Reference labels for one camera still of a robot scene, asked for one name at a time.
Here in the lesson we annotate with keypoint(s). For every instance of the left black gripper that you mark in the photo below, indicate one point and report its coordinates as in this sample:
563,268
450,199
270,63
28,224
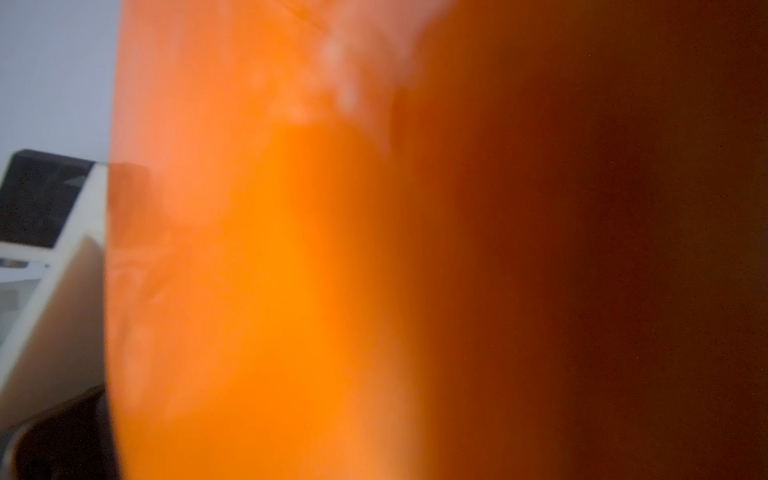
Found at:
72,440

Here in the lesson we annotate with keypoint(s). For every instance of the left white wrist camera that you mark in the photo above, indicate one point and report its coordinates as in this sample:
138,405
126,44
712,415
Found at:
53,210

